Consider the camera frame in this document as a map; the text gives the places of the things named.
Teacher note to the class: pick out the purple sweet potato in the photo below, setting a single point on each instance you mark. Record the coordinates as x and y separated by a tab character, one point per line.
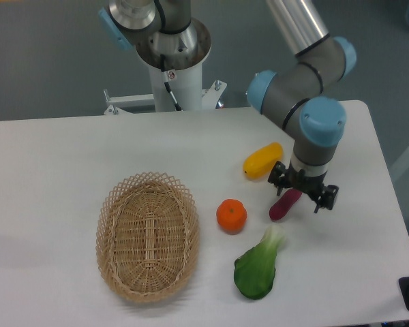
280	209

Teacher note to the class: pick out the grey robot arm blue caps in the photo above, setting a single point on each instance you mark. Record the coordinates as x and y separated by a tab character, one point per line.
173	45

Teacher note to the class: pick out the oval wicker basket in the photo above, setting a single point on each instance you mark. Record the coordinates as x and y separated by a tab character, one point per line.
148	237

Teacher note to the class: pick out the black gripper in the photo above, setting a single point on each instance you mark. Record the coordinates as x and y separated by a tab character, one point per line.
306	179

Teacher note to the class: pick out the yellow mango fruit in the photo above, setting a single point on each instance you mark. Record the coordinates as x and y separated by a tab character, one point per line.
261	162

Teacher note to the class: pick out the orange tangerine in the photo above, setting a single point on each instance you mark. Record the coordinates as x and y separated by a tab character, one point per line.
231	216

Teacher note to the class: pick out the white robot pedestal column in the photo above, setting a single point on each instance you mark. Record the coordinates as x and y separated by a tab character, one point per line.
185	85

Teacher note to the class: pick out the white metal base frame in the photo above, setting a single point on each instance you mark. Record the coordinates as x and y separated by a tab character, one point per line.
209	100

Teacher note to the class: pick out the green bok choy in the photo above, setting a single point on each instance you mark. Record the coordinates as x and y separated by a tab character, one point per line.
254	271

